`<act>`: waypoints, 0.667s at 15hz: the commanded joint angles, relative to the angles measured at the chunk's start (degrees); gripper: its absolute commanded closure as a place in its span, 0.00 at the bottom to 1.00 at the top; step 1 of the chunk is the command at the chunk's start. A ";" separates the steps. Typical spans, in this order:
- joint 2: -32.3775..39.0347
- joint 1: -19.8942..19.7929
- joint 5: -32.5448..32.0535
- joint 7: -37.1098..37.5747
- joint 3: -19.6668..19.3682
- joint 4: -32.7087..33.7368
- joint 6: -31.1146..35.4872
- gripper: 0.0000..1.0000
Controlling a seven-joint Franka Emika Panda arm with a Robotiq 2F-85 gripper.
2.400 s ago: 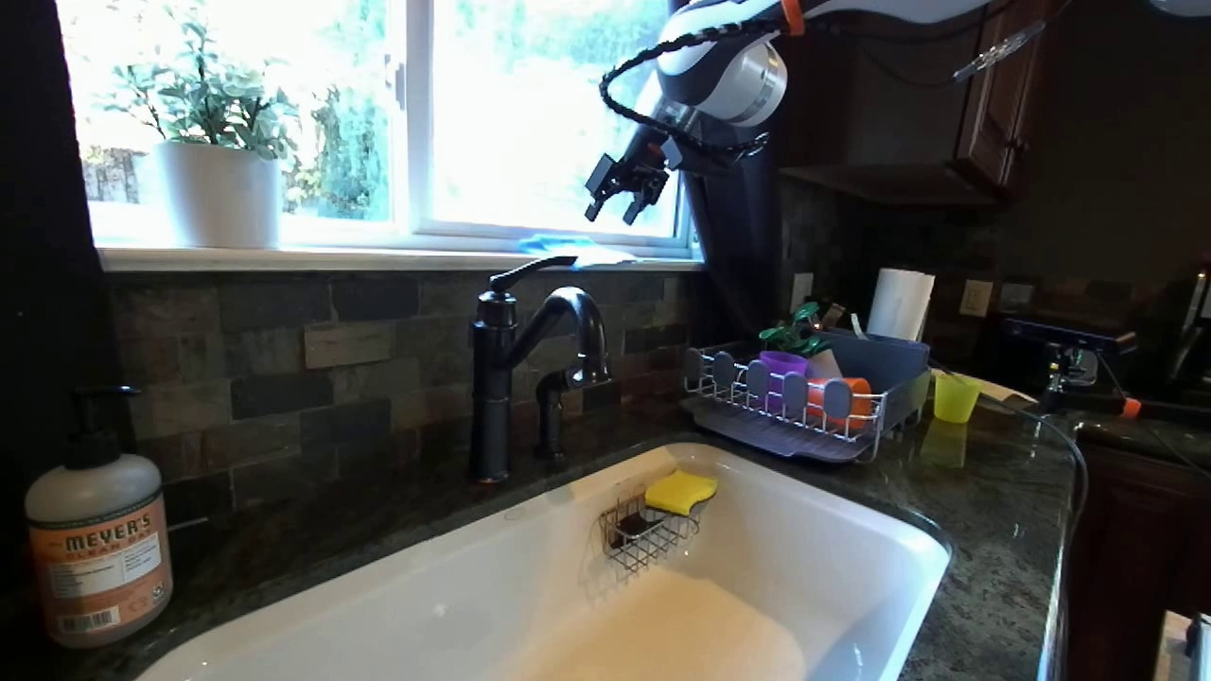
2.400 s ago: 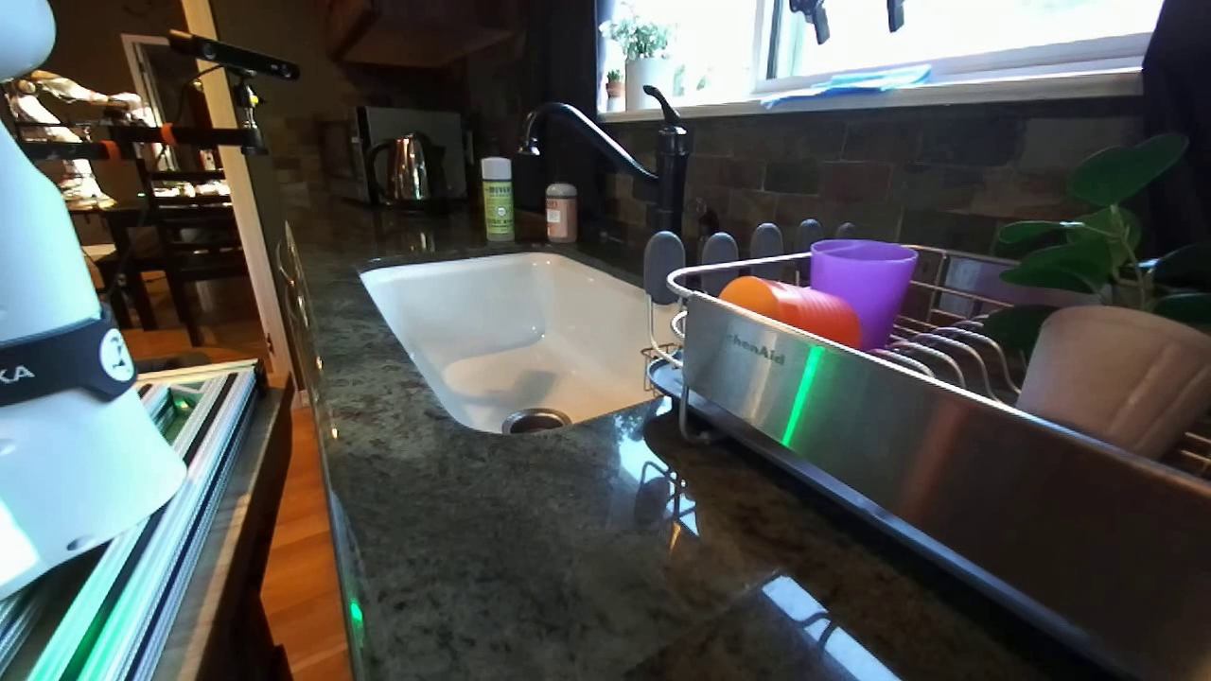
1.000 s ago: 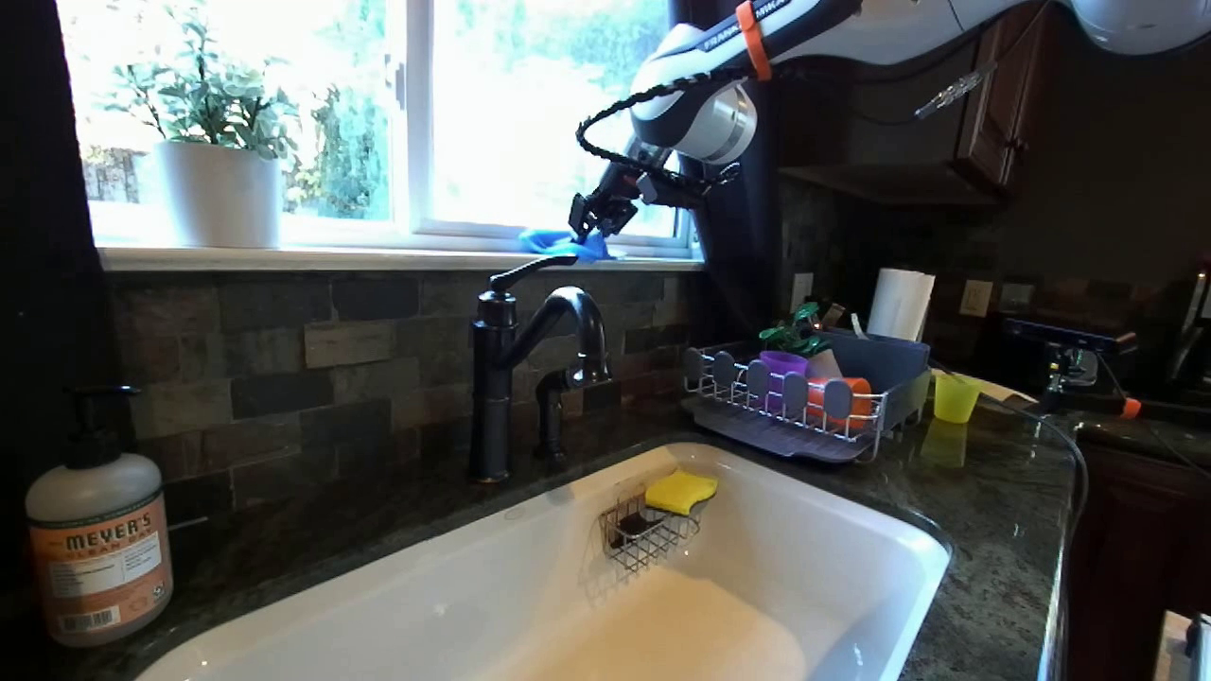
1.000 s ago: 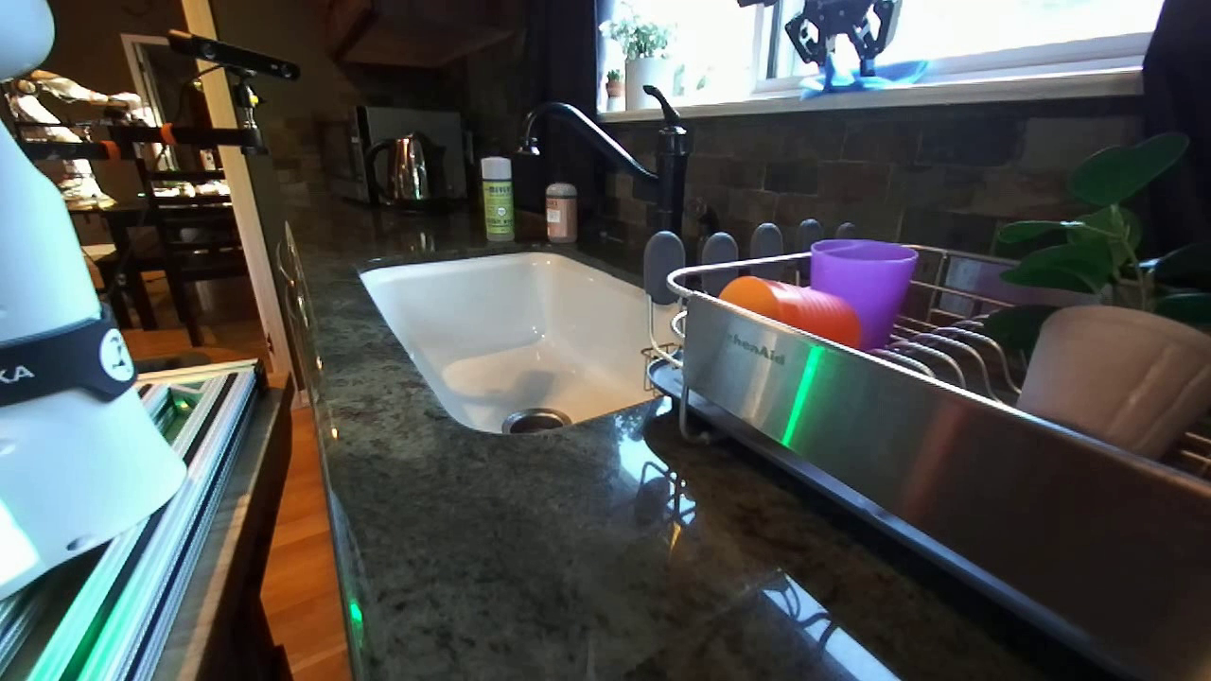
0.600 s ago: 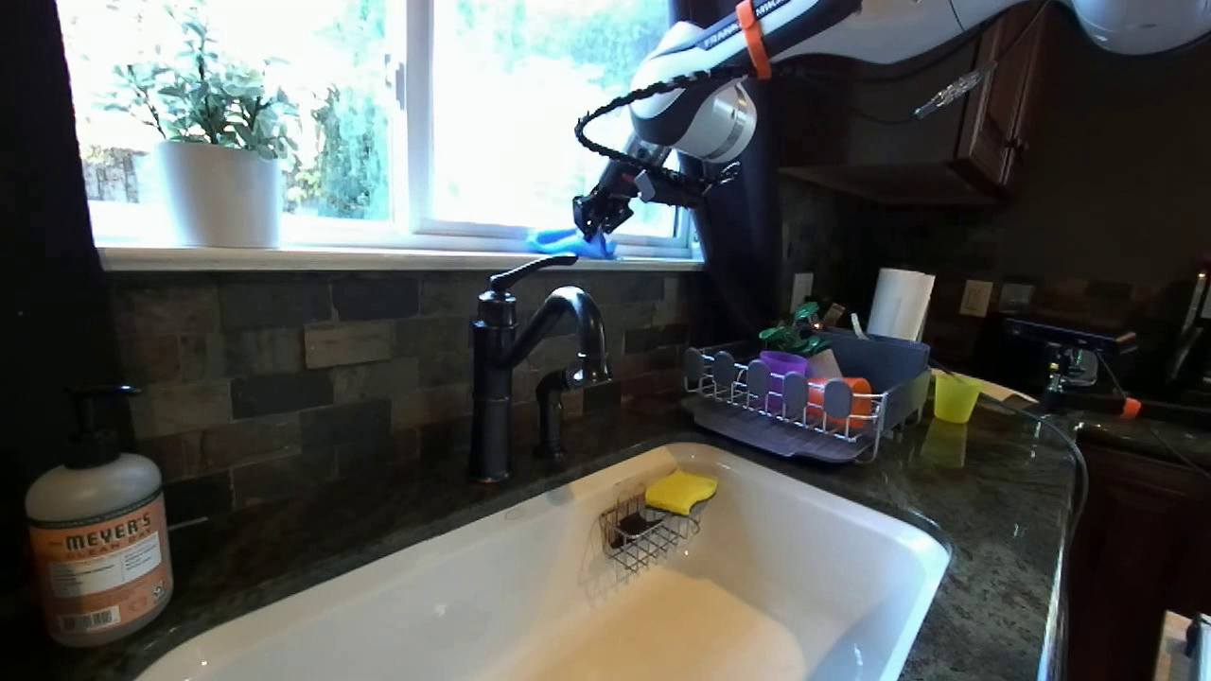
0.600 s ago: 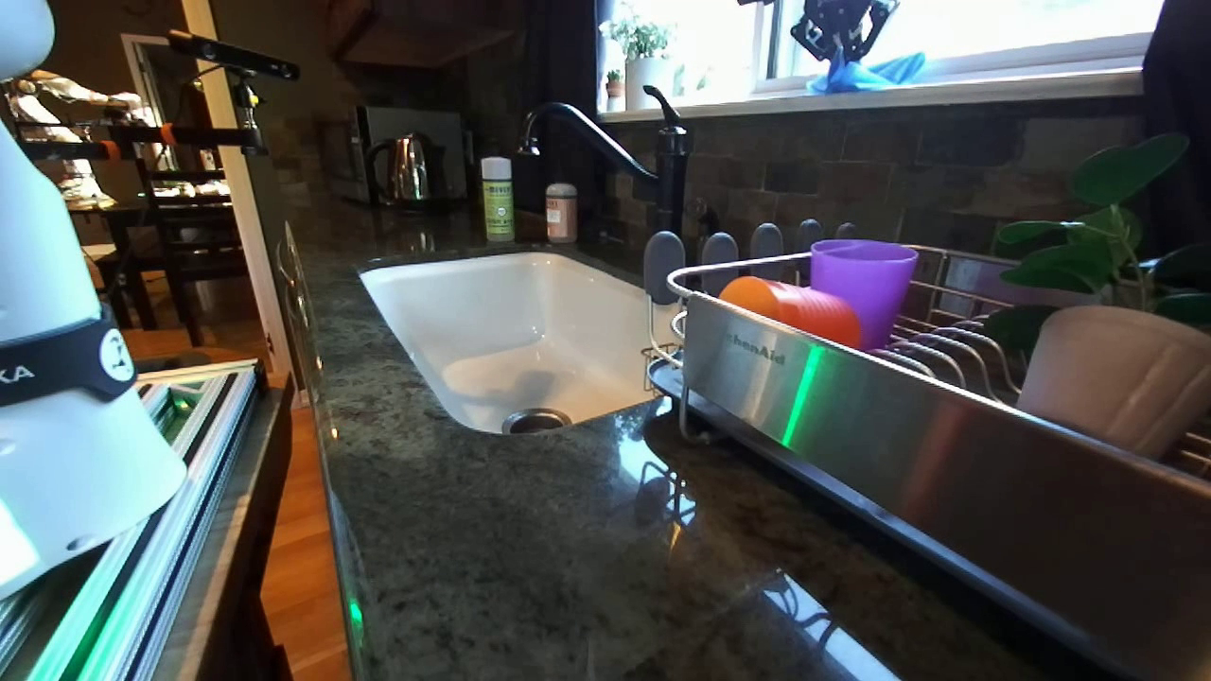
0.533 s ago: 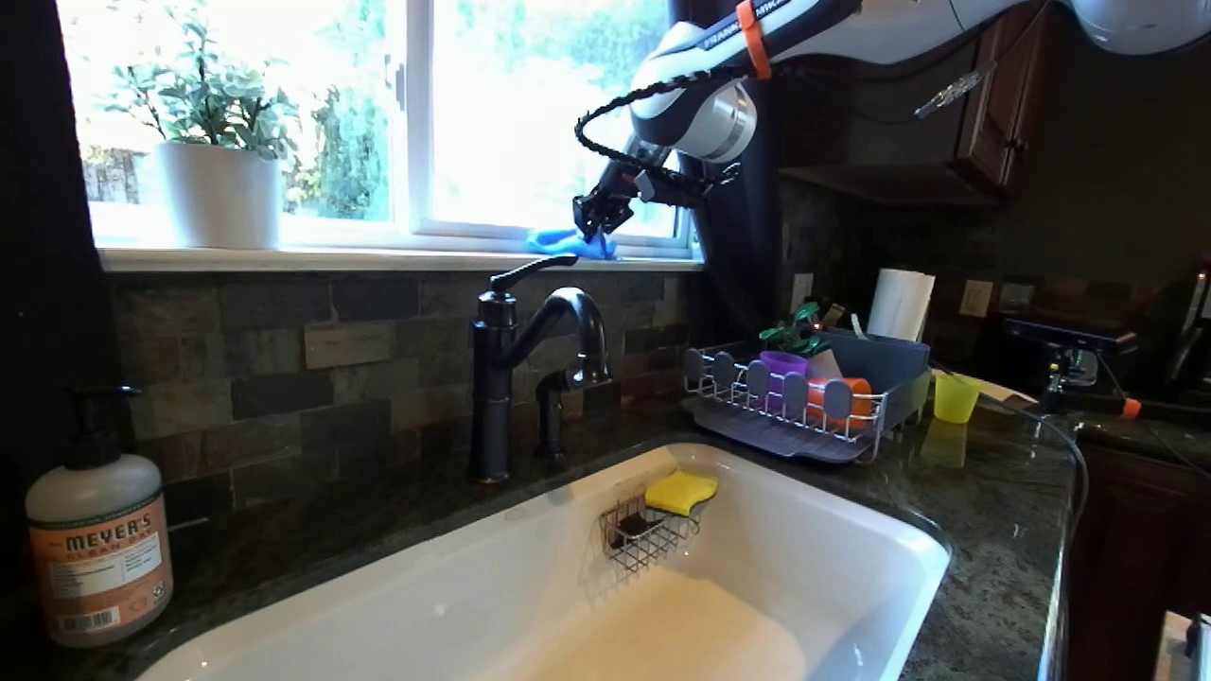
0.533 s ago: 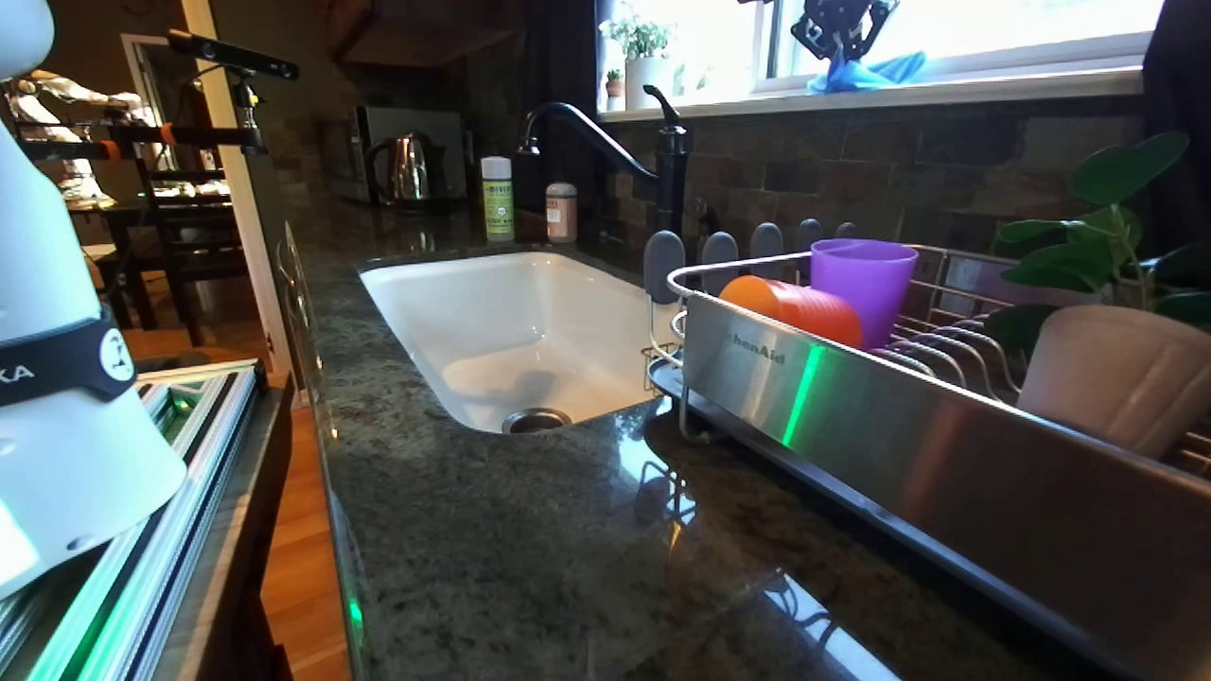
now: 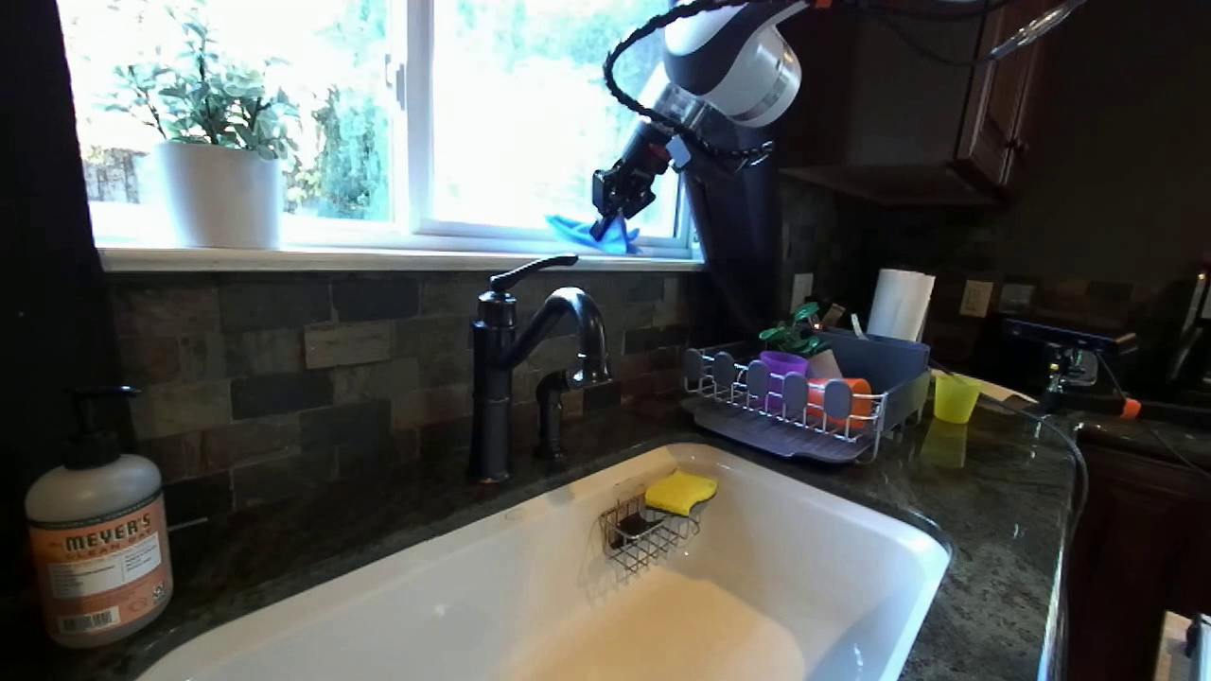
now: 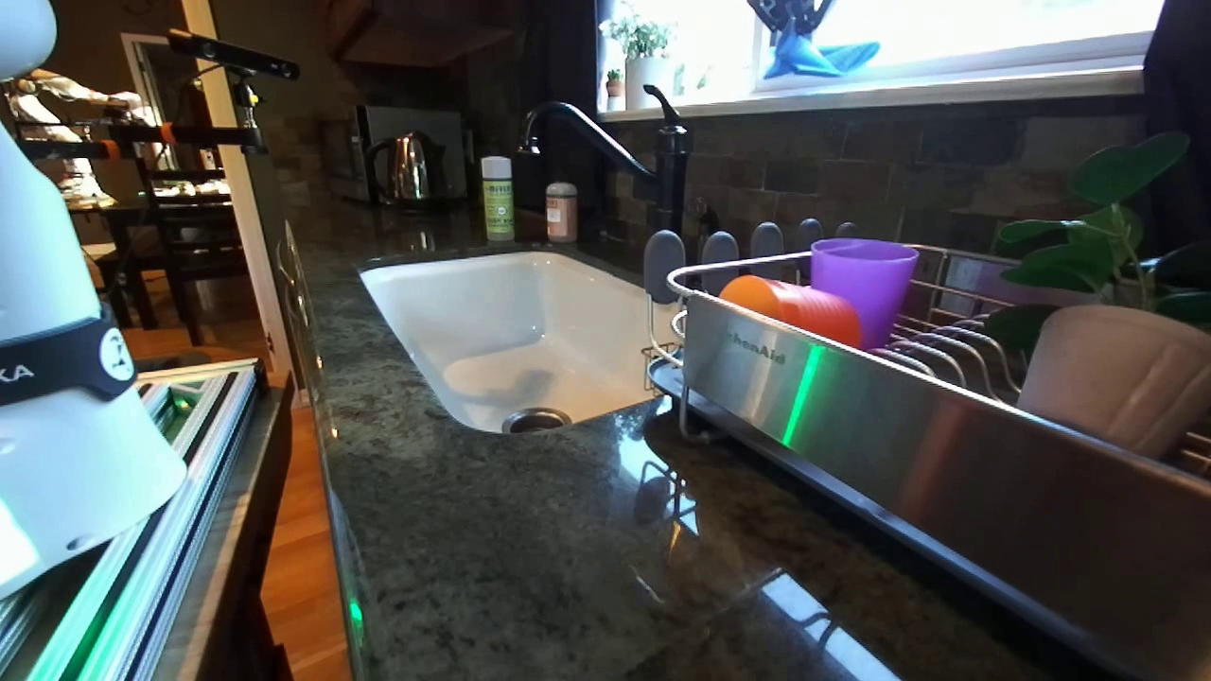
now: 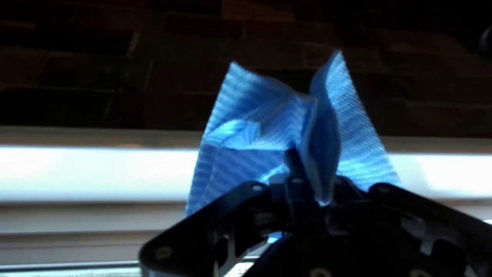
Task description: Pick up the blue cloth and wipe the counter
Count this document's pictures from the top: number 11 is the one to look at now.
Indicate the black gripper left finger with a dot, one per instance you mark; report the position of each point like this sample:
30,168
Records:
224,231

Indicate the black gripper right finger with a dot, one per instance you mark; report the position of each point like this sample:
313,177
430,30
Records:
399,231

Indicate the blue cloth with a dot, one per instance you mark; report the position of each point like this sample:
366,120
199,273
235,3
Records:
255,128

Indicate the white window frame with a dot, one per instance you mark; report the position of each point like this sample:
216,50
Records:
76,174

